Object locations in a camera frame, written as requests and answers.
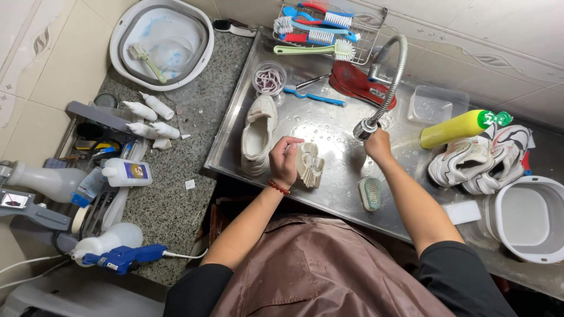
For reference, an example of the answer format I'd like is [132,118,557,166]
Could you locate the stainless steel sink tray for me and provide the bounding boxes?
[204,26,564,300]

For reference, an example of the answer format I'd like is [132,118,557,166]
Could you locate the white slip-on shoe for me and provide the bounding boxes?
[241,94,278,177]

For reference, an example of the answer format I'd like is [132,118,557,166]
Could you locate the red and blue brush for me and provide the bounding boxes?
[297,2,355,28]

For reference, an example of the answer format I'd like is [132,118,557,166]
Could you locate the blue glue gun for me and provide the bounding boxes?
[81,244,168,276]

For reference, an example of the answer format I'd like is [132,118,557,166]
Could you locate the red bead bracelet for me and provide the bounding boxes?
[267,179,291,196]

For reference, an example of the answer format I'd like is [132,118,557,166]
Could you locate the green bristle scrub brush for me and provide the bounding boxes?
[358,176,382,212]

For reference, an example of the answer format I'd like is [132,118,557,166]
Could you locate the white squeeze bottle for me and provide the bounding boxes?
[139,91,175,121]
[148,122,181,140]
[122,100,158,122]
[125,122,159,140]

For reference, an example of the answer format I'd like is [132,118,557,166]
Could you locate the light blue brush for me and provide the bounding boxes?
[273,16,353,37]

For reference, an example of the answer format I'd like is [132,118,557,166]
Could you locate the white bottle with purple label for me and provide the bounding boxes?
[102,157,153,188]

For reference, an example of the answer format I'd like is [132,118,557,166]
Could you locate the yellow bottle with green cap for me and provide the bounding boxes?
[419,109,513,150]

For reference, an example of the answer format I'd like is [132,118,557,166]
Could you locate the white sponge block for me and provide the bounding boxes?
[442,200,483,226]

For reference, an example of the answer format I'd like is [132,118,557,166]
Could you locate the white cables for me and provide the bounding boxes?
[0,254,71,290]

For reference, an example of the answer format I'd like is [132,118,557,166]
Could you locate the round tin lid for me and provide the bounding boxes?
[93,92,119,110]

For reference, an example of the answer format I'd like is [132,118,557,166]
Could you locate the clear cup with shoelaces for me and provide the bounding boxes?
[251,60,288,98]

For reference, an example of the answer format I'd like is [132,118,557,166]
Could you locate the white sneaker with black stripes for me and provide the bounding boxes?
[461,124,532,195]
[428,131,499,188]

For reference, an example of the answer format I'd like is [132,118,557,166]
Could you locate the beige shoe with upper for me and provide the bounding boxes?
[294,142,326,189]

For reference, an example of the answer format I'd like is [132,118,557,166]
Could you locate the red shoe insoles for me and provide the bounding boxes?
[329,60,397,111]

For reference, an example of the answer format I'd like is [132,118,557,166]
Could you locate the grey metal device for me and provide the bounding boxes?
[0,188,74,232]

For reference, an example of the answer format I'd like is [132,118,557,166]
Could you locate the black shirt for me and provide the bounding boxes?
[162,240,519,317]

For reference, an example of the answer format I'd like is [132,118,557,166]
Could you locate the clear plastic bowl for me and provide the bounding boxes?
[156,36,195,74]

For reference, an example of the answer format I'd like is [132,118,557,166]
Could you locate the metal spoon tool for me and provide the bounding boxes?
[296,73,331,90]

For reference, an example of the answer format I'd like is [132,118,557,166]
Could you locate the brown apron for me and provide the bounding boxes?
[211,214,455,317]

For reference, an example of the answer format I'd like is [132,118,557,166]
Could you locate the clear plastic container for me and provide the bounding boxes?
[407,85,470,125]

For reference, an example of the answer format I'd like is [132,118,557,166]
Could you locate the tool organizer rack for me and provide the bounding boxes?
[43,100,148,239]

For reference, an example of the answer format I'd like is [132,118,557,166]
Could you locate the person's left hand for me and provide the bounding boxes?
[269,136,306,190]

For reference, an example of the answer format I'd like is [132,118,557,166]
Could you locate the flexible metal faucet hose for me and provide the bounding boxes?
[352,34,409,142]

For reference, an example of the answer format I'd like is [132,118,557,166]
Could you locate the white plastic bucket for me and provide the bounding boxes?
[484,176,564,265]

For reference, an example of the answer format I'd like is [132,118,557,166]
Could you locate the white glue gun cable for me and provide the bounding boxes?
[162,247,209,261]

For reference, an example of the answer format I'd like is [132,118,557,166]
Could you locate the red brush with white bristles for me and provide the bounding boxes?
[279,29,336,46]

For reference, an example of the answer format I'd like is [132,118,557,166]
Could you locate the light green long brush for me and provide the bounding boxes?
[273,39,357,62]

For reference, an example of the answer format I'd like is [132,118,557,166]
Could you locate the small green brush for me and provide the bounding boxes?
[128,43,168,85]

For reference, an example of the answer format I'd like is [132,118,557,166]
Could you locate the blue toothbrush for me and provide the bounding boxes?
[283,85,348,107]

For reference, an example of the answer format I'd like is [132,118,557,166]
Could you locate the white collapsible basin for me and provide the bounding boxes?
[109,0,216,92]

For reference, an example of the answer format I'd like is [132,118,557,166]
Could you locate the large translucent bottle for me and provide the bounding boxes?
[4,160,89,203]

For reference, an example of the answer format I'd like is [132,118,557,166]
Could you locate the wire basket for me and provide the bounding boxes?
[272,1,389,67]

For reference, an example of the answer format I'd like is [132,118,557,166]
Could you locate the tape roll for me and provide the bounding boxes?
[71,204,91,234]

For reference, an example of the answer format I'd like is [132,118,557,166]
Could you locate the person's right hand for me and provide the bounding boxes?
[364,127,393,163]

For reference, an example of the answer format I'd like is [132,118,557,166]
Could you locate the black and white brush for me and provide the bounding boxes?
[213,18,258,38]

